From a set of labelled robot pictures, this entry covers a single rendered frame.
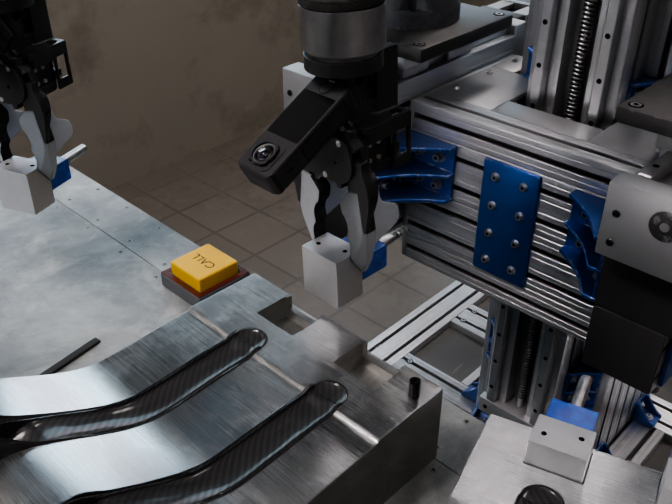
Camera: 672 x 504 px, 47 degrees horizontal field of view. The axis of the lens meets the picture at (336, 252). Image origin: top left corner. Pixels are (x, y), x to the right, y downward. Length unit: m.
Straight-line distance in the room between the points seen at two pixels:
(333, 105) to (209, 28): 2.42
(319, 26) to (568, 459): 0.41
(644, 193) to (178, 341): 0.49
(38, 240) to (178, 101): 1.96
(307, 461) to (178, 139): 2.53
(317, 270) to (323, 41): 0.23
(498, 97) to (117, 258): 0.58
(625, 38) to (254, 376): 0.65
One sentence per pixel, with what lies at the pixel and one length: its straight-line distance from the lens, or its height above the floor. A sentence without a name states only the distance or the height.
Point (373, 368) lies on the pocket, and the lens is 0.76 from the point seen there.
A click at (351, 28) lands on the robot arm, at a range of 0.66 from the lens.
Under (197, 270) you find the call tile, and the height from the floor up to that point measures 0.84.
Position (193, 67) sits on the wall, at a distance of 3.07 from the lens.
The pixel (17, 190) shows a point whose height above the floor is 0.93.
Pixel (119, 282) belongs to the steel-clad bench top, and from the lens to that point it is 1.03.
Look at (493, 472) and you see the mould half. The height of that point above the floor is 0.85.
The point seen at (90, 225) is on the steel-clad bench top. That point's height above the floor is 0.80.
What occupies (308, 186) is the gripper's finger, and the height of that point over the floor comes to 1.01.
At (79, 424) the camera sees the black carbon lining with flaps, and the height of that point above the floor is 0.90.
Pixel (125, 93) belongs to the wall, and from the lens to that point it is 2.91.
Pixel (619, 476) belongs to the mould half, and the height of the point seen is 0.86.
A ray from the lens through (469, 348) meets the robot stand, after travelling 1.83.
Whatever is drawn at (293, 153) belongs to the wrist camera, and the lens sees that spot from 0.66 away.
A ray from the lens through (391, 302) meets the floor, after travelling 2.29.
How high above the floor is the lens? 1.37
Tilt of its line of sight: 33 degrees down
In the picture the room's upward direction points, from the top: straight up
